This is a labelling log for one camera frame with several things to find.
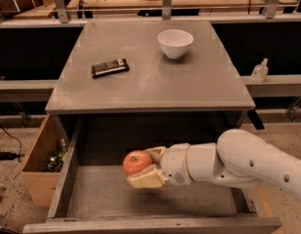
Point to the cardboard box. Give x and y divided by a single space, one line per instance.
40 184

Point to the white ceramic bowl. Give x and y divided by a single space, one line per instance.
175 43

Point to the grey metal cabinet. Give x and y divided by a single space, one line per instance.
202 80

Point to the green bottles in box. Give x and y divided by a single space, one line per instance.
55 162

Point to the clear sanitizer pump bottle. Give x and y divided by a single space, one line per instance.
260 71

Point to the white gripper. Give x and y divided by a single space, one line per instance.
174 163

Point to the black power adapter with cable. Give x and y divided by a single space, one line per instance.
8 155

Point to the metal shelf rail frame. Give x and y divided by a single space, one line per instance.
20 13

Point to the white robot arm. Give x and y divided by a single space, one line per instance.
237 159

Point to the dark snack bar wrapper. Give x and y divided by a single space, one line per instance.
110 67

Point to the red apple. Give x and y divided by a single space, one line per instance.
136 161

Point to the open grey top drawer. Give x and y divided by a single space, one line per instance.
93 197

